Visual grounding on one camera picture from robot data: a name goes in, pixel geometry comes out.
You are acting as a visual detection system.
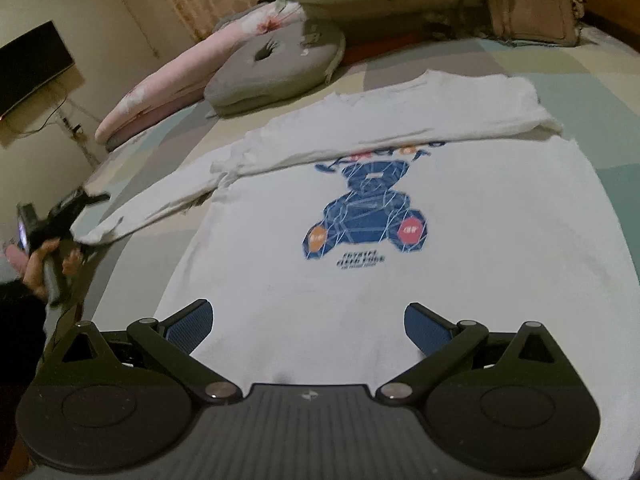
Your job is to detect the black wall cables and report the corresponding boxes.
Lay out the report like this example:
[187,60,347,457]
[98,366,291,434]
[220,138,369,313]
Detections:
[0,85,106,166]

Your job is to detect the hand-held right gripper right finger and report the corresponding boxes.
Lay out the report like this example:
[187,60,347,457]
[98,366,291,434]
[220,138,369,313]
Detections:
[374,302,557,406]

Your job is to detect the grey cushion with hole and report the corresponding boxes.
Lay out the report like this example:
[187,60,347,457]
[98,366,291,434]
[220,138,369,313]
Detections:
[204,20,347,117]

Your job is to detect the pink floral quilt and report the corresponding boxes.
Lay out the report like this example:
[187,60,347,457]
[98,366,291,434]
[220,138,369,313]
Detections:
[95,0,306,153]

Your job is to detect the white printed sweatshirt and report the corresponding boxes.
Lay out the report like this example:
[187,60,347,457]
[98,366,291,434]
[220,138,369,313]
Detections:
[70,71,640,480]

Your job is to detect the person's left hand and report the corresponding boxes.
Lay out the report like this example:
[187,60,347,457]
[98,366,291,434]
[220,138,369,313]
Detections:
[22,239,84,298]

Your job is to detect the pink handbag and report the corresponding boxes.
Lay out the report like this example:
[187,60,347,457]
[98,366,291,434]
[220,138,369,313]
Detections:
[457,0,583,48]

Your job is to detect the black television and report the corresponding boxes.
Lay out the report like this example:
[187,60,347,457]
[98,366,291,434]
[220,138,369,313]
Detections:
[0,21,76,121]

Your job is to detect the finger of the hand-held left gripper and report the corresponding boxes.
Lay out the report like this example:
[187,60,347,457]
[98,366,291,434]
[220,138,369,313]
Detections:
[75,184,112,209]

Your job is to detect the person's left forearm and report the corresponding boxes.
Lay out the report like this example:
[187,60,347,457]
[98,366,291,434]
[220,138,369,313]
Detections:
[0,242,48,311]

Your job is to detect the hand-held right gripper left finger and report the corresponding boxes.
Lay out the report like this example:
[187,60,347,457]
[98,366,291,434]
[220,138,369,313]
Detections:
[60,298,244,406]

